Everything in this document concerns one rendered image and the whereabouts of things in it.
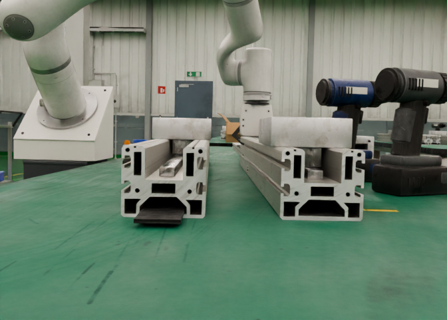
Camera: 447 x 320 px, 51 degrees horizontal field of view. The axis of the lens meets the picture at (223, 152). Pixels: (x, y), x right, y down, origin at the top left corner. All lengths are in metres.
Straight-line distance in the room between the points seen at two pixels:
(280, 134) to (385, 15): 12.44
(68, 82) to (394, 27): 11.93
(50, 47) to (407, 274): 1.17
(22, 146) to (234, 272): 1.23
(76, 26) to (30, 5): 6.59
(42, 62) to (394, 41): 11.94
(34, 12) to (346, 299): 1.08
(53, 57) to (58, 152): 0.29
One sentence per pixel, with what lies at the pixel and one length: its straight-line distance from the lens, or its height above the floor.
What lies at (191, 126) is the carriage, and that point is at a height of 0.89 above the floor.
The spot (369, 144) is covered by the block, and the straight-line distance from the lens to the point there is 1.25.
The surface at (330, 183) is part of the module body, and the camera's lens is 0.58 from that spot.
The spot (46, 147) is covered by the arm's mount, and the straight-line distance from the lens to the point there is 1.50.
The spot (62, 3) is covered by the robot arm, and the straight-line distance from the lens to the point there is 1.27.
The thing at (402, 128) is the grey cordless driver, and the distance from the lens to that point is 0.86.
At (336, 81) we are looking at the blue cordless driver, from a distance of 1.02.
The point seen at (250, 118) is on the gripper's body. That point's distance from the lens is 1.40.
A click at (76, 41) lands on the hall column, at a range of 7.80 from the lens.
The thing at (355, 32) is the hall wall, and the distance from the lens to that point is 12.78.
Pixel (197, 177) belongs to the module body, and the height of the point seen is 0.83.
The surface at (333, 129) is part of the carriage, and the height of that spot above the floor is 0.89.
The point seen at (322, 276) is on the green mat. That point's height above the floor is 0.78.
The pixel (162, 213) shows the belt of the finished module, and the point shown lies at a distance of 0.54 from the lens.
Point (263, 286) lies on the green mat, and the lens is 0.34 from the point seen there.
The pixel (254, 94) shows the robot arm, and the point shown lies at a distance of 1.39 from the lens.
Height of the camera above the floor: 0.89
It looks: 3 degrees down
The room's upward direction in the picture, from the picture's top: 1 degrees clockwise
